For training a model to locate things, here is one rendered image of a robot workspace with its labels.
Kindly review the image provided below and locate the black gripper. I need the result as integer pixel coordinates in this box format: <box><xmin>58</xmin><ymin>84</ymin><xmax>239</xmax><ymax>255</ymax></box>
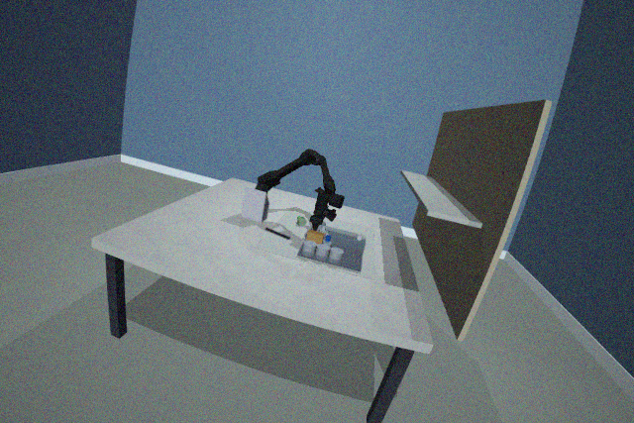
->
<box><xmin>309</xmin><ymin>201</ymin><xmax>328</xmax><ymax>231</ymax></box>

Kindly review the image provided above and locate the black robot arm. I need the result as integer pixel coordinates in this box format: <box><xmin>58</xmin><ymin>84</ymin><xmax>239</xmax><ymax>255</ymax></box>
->
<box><xmin>256</xmin><ymin>149</ymin><xmax>345</xmax><ymax>222</ymax></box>

